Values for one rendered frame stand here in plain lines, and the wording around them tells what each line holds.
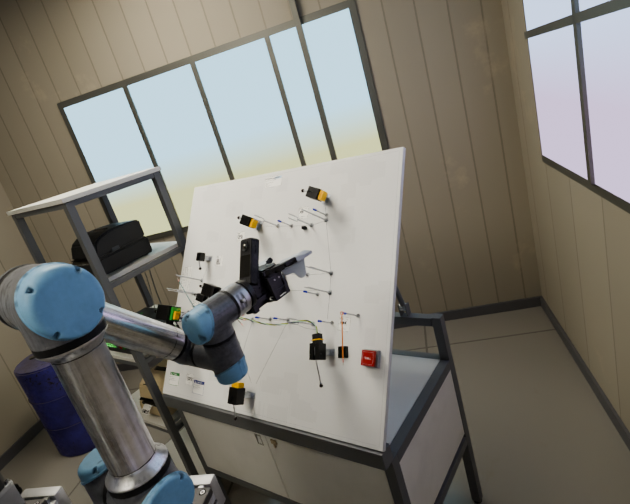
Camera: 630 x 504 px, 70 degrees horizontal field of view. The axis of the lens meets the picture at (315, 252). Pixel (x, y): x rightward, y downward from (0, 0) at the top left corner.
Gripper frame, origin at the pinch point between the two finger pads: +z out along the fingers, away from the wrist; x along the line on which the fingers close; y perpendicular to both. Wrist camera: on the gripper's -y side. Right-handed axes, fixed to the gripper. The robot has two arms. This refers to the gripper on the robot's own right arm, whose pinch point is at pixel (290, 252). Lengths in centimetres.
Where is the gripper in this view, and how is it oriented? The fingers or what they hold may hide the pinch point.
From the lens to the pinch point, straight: 118.4
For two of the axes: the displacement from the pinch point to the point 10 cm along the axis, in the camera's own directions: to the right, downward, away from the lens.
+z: 5.7, -4.1, 7.1
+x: 7.3, -1.5, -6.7
